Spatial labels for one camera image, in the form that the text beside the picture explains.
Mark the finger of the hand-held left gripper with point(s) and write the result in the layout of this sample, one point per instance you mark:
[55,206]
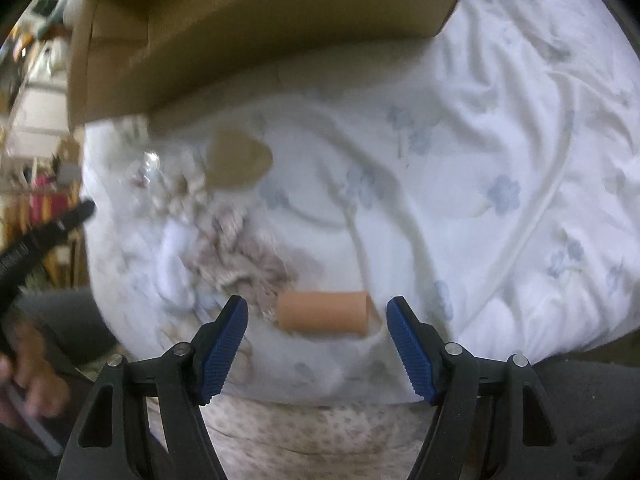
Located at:
[47,235]

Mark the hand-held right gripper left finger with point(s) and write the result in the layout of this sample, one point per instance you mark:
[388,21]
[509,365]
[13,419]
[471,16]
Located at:
[223,347]

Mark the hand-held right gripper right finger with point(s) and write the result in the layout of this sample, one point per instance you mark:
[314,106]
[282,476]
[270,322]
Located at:
[407,347]

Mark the beige patterned cloth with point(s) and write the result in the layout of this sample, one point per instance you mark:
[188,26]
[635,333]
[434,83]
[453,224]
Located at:
[240,260]

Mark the cardboard tube roll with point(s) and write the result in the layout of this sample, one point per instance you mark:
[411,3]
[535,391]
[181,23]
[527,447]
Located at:
[325,313]

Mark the brown sock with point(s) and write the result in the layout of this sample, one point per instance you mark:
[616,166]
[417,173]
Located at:
[237,160]

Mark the cardboard box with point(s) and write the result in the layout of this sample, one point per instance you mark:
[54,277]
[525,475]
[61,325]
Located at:
[240,30]

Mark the person's left hand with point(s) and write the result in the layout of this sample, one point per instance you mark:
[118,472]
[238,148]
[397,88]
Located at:
[35,360]

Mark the pink bag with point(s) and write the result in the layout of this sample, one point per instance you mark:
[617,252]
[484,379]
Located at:
[47,205]

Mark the white crumpled cloth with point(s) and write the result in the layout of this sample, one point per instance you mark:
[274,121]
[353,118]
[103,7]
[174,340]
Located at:
[172,270]

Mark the small-print floral sheet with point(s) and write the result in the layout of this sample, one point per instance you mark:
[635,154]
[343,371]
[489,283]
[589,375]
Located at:
[310,430]

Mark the white drawer cabinet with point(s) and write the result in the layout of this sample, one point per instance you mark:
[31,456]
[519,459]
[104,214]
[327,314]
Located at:
[35,105]

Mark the white floral blanket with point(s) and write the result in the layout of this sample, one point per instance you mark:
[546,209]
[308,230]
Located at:
[425,210]

